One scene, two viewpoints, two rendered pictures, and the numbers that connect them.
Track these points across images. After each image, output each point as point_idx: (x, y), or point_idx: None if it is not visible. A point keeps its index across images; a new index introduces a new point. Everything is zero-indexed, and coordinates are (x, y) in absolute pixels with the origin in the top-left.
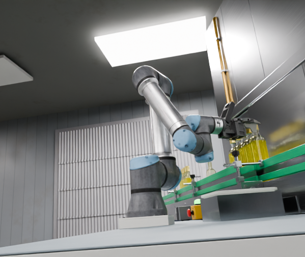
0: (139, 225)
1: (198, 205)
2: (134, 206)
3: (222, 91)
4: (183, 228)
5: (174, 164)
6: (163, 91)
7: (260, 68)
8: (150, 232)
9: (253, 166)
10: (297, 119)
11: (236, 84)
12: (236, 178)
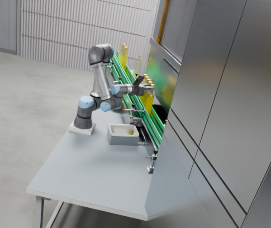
0: (78, 131)
1: None
2: (77, 123)
3: (160, 22)
4: (87, 168)
5: None
6: (106, 61)
7: (175, 45)
8: (75, 173)
9: (141, 109)
10: (170, 97)
11: (165, 31)
12: (129, 115)
